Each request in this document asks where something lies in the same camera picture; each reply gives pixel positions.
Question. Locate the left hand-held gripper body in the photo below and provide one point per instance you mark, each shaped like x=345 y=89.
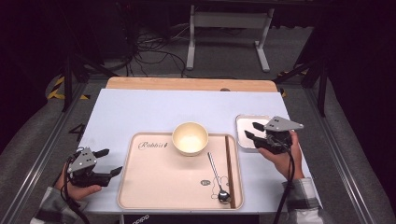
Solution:
x=81 y=161

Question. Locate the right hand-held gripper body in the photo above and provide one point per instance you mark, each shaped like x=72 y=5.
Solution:
x=281 y=124

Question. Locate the white square plate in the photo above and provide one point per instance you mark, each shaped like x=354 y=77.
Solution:
x=244 y=124

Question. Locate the brown chopstick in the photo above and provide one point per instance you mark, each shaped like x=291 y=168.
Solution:
x=229 y=171

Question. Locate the beige plastic tray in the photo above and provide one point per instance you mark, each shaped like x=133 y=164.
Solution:
x=155 y=180

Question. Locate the metal spoon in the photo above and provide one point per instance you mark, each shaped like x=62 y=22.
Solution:
x=214 y=169

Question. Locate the cream bowl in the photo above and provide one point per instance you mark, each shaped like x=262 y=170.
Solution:
x=190 y=141

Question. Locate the person's left hand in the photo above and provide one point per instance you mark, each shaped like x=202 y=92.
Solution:
x=76 y=192

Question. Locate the person's right hand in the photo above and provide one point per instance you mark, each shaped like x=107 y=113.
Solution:
x=286 y=161

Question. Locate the black tripod stand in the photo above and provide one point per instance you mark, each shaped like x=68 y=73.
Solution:
x=322 y=90
x=67 y=84

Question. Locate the white table cover board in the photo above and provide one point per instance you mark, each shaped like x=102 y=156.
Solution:
x=186 y=105

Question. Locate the yellow and black floor tape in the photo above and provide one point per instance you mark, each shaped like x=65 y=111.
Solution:
x=54 y=90

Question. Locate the black box with white print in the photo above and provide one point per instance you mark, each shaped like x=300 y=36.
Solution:
x=186 y=219

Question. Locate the grey metal stand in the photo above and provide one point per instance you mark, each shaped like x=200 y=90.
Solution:
x=230 y=20

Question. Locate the aluminium floor rail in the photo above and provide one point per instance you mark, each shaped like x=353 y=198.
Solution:
x=339 y=155
x=40 y=155

